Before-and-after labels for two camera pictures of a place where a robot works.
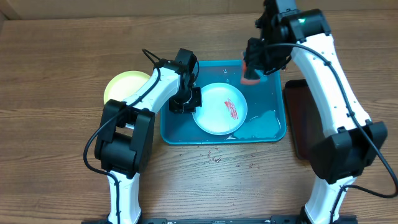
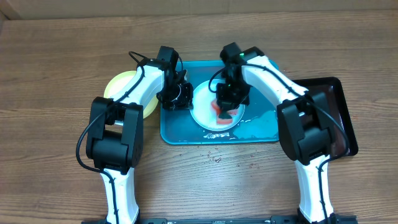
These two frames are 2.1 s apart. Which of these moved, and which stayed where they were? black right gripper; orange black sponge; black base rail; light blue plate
Moved: black right gripper; orange black sponge
Stayed: black base rail; light blue plate
